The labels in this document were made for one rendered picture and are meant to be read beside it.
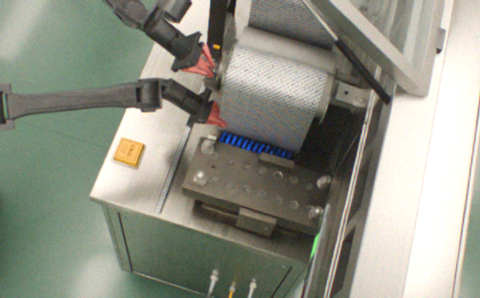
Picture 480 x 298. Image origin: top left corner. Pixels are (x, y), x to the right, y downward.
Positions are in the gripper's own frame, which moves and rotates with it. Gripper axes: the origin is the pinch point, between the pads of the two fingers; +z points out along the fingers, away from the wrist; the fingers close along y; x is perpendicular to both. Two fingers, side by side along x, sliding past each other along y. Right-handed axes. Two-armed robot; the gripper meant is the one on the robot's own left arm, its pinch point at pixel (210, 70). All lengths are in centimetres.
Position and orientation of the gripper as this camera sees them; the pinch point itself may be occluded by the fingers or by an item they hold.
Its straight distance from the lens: 161.0
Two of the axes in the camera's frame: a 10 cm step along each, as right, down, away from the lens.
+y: -2.8, 8.6, -4.3
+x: 6.8, -1.3, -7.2
